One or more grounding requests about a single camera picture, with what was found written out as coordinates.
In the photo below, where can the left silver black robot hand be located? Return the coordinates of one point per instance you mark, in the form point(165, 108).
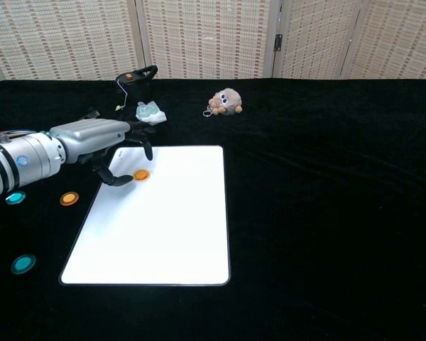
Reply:
point(88, 138)

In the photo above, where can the black velvet tablecloth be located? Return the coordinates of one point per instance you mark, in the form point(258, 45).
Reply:
point(323, 195)

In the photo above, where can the black screen hinge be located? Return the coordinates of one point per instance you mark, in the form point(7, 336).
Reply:
point(277, 42)

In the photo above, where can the orange disc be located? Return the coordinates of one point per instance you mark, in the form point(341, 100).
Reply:
point(69, 199)
point(141, 174)

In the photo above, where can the white magnetic board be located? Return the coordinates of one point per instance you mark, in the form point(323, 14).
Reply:
point(163, 231)

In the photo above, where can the woven bamboo screen panel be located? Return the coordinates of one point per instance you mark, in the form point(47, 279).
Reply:
point(401, 39)
point(316, 39)
point(57, 39)
point(206, 39)

